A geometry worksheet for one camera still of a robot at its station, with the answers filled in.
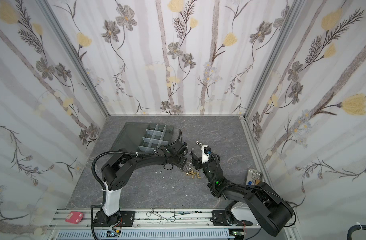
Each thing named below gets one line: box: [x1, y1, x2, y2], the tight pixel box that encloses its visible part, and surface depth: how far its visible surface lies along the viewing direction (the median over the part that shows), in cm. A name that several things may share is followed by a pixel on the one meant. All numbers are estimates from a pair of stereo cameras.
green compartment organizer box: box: [112, 121, 174, 152], surface depth 109 cm
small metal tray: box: [246, 167, 263, 186], surface depth 90 cm
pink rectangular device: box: [65, 211, 84, 224], surface depth 75 cm
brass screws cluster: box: [185, 170, 201, 179], surface depth 90 cm
